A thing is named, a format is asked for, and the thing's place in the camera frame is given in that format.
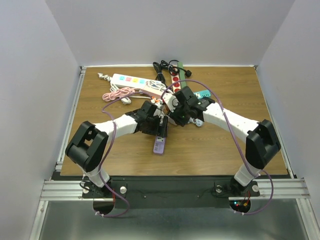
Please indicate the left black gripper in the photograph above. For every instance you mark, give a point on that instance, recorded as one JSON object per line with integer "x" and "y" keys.
{"x": 156, "y": 131}

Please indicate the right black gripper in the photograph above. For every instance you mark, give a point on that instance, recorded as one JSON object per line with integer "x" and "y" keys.
{"x": 182, "y": 121}

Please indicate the purple power strip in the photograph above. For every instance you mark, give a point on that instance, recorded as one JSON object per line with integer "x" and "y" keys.
{"x": 159, "y": 145}

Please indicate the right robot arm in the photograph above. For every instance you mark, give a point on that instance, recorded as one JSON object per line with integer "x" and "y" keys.
{"x": 260, "y": 138}

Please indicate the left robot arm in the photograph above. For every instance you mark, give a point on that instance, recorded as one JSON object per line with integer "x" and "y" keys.
{"x": 92, "y": 142}

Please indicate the teal power strip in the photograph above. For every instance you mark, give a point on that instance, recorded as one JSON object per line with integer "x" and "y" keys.
{"x": 202, "y": 94}

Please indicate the cream red-outlet power strip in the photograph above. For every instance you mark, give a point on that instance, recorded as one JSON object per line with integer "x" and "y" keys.
{"x": 175, "y": 79}

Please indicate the green power strip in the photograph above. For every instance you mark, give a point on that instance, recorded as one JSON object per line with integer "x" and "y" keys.
{"x": 182, "y": 76}

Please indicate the pink power strip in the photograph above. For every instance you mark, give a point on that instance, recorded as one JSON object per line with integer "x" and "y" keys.
{"x": 153, "y": 88}

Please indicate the white multicolour power strip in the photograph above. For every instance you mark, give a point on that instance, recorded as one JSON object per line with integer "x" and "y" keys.
{"x": 123, "y": 81}

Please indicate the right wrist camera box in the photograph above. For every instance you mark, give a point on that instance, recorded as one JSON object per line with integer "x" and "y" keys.
{"x": 170, "y": 101}

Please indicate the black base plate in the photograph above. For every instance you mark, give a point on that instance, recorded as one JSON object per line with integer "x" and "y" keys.
{"x": 169, "y": 192}

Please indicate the right aluminium frame rail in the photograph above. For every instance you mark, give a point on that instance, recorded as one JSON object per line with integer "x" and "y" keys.
{"x": 295, "y": 188}

